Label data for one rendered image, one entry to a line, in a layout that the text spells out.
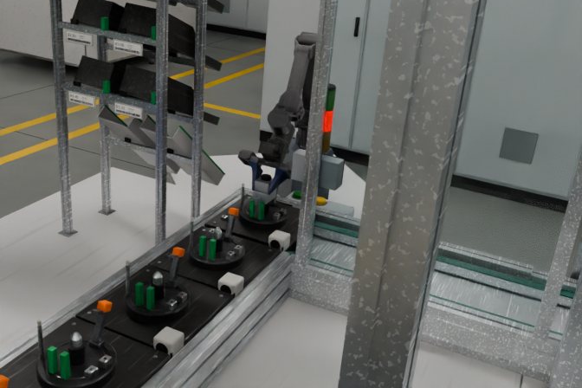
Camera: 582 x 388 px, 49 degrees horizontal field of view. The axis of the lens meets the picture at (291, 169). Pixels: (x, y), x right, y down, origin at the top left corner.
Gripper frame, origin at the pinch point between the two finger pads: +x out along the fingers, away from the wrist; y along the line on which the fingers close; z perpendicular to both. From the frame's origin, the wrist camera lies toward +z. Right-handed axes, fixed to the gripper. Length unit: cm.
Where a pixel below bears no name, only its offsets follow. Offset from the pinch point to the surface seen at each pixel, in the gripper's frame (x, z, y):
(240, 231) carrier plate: 15.5, -0.1, -1.4
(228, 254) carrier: 24.4, 15.6, 4.9
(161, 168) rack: 9.5, 20.0, -19.2
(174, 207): 10.0, -23.6, -37.0
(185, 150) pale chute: -0.6, 7.2, -22.7
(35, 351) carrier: 57, 48, -10
